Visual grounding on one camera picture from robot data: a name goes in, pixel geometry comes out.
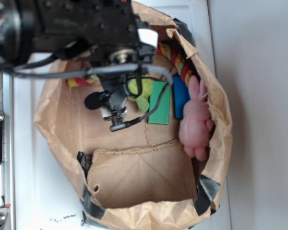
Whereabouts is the black foam microphone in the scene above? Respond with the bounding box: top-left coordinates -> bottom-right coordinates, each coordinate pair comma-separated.
84,91 -> 110,110

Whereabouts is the green rectangular block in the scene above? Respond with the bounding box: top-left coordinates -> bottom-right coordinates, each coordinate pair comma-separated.
148,81 -> 171,125

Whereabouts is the blue rectangular block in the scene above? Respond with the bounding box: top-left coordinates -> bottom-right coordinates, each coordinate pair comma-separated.
173,76 -> 190,119

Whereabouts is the multicolored braided rope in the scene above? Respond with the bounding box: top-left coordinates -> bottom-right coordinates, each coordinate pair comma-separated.
66,41 -> 195,88

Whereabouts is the pink plush bunny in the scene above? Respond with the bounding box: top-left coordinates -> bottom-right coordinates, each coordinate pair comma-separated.
179,76 -> 214,161

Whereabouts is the aluminium extrusion rail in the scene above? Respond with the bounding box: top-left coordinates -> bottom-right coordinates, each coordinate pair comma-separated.
0,72 -> 16,230

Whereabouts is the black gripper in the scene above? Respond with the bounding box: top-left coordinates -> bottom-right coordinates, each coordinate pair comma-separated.
88,0 -> 158,132

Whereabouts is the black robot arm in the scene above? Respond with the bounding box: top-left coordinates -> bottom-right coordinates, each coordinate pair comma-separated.
0,0 -> 158,131

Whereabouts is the green plush toy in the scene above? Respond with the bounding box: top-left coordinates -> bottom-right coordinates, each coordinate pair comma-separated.
128,78 -> 153,113

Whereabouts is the grey braided cable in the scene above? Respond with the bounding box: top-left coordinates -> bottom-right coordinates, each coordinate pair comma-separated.
12,64 -> 173,131

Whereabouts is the brown paper bag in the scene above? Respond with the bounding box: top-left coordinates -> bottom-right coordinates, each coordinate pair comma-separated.
34,2 -> 232,230

